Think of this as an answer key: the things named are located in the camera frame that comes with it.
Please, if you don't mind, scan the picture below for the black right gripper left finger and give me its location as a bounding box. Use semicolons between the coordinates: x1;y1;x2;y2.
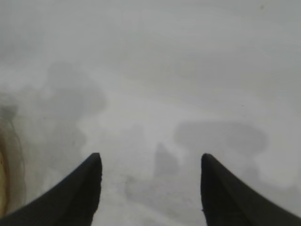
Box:
0;152;103;226

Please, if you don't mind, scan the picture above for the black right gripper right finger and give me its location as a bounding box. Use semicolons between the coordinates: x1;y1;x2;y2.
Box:
200;153;301;226

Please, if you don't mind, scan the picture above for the yellow woven plastic basket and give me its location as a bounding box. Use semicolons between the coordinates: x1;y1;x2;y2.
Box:
0;98;24;212

